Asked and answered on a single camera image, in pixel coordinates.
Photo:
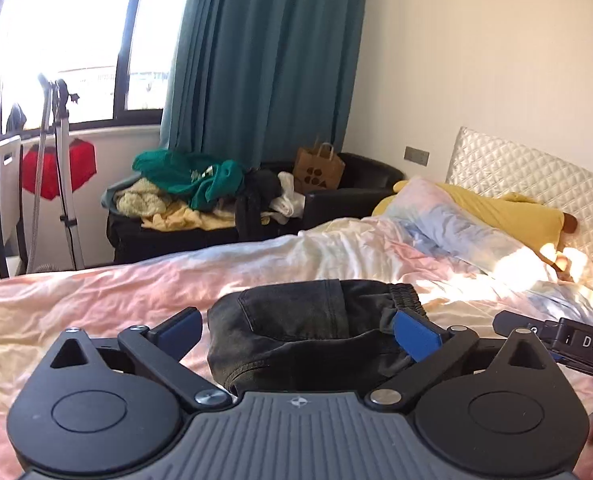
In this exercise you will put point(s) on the grey wall switch plate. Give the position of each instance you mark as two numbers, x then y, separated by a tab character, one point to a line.
417	156

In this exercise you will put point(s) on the pastel pillow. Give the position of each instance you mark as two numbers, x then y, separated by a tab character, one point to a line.
441	220

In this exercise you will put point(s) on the black cloth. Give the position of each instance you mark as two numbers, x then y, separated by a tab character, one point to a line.
264	185

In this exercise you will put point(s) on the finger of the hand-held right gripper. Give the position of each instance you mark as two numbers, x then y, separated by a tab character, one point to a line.
513	320

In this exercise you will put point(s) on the black sofa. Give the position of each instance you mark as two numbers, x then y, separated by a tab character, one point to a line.
336	205

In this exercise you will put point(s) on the teal curtain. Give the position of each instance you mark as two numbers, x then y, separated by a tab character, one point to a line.
256	60

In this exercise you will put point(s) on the white quilted headboard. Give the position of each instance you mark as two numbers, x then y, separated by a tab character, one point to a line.
526	170

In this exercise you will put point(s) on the dark grey pants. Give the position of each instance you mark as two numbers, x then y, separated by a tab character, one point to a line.
296	330

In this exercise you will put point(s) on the white cloth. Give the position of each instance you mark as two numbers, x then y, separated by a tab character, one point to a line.
289	202

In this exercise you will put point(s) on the bed with pastel duvet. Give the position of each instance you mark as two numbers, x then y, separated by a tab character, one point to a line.
126	285

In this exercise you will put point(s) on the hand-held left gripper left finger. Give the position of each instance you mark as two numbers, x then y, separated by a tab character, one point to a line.
179	332

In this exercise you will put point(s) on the dark-framed window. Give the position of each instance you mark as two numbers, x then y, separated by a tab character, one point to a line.
91	20

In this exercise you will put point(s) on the green garment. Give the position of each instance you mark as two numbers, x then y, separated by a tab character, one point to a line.
176	170

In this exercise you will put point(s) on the yellow pillow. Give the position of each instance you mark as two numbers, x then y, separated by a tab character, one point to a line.
501	210

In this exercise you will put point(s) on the brown paper bag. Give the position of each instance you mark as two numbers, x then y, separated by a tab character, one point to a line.
319	172

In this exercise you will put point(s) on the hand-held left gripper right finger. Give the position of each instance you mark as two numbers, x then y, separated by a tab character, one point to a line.
419	337

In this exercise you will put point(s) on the cream fuzzy cloth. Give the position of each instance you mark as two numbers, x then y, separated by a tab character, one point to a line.
139	200

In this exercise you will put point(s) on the small dark sill object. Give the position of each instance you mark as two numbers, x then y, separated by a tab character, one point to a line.
16	117

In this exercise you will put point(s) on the yellow blanket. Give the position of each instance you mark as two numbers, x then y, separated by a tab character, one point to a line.
186	219

